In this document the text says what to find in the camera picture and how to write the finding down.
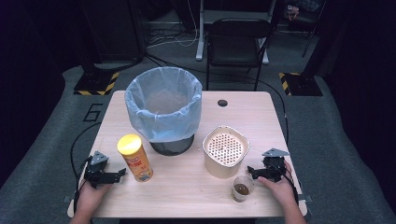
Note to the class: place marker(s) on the person's left hand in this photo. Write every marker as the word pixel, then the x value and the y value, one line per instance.
pixel 90 196

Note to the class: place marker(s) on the black mesh trash bin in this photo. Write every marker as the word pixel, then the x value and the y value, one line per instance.
pixel 172 146

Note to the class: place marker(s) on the beige strainer container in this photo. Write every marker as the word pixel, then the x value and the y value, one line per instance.
pixel 225 152

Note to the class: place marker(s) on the dark cabinet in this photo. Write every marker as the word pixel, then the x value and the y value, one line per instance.
pixel 115 28

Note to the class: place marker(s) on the blue plastic bin liner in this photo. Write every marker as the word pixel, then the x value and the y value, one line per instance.
pixel 163 105

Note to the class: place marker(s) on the paper cup with brown liquid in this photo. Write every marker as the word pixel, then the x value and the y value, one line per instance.
pixel 242 188

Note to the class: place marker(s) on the hazard striped stand base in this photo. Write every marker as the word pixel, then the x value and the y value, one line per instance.
pixel 96 84
pixel 300 84

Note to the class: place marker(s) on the person's right hand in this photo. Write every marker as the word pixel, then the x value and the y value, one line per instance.
pixel 280 189

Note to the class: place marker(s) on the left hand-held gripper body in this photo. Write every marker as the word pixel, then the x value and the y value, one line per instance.
pixel 97 168

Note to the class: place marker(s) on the black folding chair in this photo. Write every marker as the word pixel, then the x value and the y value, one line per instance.
pixel 236 40

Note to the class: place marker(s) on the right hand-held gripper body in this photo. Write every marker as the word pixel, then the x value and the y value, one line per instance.
pixel 274 165

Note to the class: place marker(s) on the yellow chip can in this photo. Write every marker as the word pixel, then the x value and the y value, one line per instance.
pixel 135 158

